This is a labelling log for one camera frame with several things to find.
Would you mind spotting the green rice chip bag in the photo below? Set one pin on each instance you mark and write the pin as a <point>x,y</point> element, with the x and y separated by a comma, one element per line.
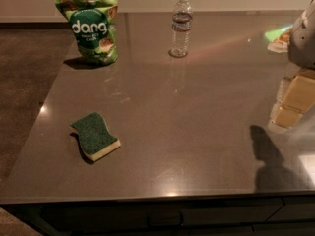
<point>93,24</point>

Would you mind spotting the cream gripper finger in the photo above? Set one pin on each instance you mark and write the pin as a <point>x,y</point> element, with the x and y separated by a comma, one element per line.
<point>296,95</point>

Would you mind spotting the green and yellow sponge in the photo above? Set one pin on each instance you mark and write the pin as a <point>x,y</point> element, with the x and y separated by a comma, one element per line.
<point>94,137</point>

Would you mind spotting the dark cabinet drawer front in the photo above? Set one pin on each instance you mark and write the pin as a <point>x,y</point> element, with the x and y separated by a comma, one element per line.
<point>270,216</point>

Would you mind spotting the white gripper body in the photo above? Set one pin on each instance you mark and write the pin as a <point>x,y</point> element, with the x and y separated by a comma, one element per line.
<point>303,43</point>

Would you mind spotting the clear plastic water bottle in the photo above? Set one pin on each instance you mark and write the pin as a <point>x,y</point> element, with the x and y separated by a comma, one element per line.
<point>182,19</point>

